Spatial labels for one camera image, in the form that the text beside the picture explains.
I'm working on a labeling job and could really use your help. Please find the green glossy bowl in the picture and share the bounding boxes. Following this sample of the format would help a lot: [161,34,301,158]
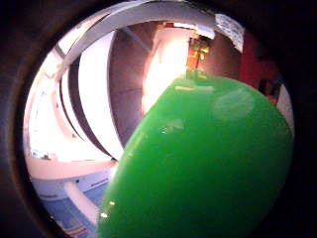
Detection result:
[96,68,294,238]

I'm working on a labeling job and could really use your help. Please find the red cabinet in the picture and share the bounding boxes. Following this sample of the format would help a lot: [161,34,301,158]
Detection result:
[239,31,281,97]

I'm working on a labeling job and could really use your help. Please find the white paper sheet with print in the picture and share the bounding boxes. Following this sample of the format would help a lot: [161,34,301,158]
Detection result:
[215,13,246,54]

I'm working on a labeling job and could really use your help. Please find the white pipe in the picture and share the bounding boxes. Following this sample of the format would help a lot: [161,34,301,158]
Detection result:
[63,181,100,226]

